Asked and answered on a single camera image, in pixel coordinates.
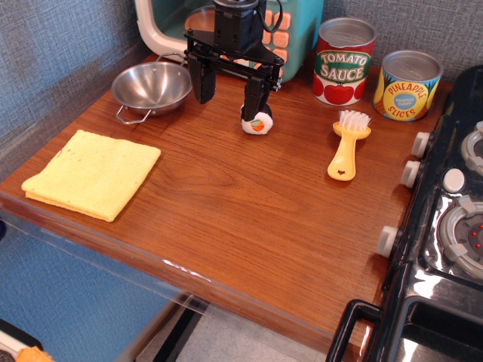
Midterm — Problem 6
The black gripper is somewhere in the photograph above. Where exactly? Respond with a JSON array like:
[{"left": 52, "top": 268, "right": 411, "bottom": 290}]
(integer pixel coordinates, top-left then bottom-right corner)
[{"left": 184, "top": 1, "right": 285, "bottom": 121}]

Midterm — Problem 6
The yellow towel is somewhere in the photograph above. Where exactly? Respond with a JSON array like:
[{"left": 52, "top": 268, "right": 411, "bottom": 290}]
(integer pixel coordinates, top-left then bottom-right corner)
[{"left": 21, "top": 130, "right": 161, "bottom": 222}]

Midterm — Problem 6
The toy sushi roll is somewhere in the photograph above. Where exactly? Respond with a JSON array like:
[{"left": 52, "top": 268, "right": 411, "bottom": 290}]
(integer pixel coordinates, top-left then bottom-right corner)
[{"left": 241, "top": 104, "right": 274, "bottom": 135}]

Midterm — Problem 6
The teal toy microwave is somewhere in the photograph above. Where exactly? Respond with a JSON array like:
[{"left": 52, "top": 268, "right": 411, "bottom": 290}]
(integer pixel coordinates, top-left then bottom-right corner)
[{"left": 134, "top": 0, "right": 324, "bottom": 82}]

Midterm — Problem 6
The tomato sauce can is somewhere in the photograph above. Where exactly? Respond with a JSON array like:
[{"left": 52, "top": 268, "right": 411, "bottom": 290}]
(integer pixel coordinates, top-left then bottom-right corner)
[{"left": 312, "top": 17, "right": 377, "bottom": 106}]

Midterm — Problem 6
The yellow dish brush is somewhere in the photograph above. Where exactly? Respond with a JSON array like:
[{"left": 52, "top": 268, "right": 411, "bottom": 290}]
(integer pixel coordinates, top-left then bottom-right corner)
[{"left": 328, "top": 110, "right": 371, "bottom": 181}]

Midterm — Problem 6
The pineapple slices can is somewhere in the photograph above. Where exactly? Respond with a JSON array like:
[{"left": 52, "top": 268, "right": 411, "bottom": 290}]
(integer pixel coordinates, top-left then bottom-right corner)
[{"left": 373, "top": 50, "right": 443, "bottom": 122}]

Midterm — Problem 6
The grey stove knob top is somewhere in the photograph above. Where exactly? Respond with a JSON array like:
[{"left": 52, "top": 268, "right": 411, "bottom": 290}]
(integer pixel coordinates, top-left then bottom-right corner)
[{"left": 411, "top": 132, "right": 431, "bottom": 158}]

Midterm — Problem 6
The grey stove knob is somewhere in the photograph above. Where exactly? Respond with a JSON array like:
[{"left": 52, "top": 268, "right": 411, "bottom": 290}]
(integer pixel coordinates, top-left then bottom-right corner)
[
  {"left": 401, "top": 161, "right": 420, "bottom": 189},
  {"left": 377, "top": 225, "right": 399, "bottom": 258},
  {"left": 411, "top": 132, "right": 431, "bottom": 158}
]

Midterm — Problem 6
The grey stove knob middle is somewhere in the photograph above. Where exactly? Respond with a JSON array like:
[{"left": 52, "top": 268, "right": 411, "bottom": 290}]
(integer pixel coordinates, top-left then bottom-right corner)
[{"left": 401, "top": 161, "right": 420, "bottom": 189}]

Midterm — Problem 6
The grey stove knob bottom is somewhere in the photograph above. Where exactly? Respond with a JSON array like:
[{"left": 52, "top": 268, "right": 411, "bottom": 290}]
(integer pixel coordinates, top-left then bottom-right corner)
[{"left": 377, "top": 225, "right": 399, "bottom": 258}]

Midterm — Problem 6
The black toy stove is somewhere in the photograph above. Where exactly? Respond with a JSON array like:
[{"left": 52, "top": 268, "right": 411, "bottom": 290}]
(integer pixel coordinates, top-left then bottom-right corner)
[{"left": 325, "top": 65, "right": 483, "bottom": 362}]

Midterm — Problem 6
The orange black object bottom left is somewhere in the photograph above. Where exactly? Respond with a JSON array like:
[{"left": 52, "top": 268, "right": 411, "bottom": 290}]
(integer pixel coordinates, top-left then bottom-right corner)
[{"left": 1, "top": 320, "right": 54, "bottom": 361}]

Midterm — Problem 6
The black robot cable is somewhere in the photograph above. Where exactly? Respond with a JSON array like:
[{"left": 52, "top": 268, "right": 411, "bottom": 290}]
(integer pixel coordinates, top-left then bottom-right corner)
[{"left": 258, "top": 0, "right": 285, "bottom": 34}]

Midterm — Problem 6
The small steel bowl with handles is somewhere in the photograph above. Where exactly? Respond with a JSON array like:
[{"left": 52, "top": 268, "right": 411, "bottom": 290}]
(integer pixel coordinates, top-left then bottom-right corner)
[{"left": 111, "top": 59, "right": 192, "bottom": 124}]

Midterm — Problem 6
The black oven door handle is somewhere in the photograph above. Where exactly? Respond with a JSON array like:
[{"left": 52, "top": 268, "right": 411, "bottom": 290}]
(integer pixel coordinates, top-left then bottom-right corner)
[{"left": 326, "top": 299, "right": 383, "bottom": 361}]

